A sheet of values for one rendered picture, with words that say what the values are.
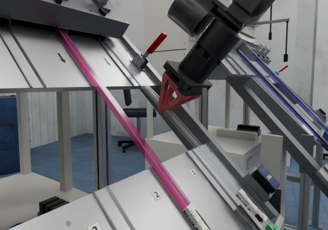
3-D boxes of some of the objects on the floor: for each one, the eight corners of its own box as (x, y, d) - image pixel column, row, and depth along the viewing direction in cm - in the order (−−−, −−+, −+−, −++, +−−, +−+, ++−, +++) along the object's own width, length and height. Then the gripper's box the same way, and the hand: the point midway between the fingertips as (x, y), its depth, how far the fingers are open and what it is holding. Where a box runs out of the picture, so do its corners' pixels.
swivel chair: (165, 144, 410) (165, 69, 398) (152, 155, 347) (152, 66, 335) (125, 141, 429) (124, 69, 417) (106, 152, 366) (104, 67, 354)
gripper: (211, 60, 41) (156, 125, 48) (233, 64, 49) (184, 119, 56) (184, 33, 43) (136, 99, 50) (209, 42, 52) (165, 96, 59)
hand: (164, 107), depth 53 cm, fingers closed, pressing on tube
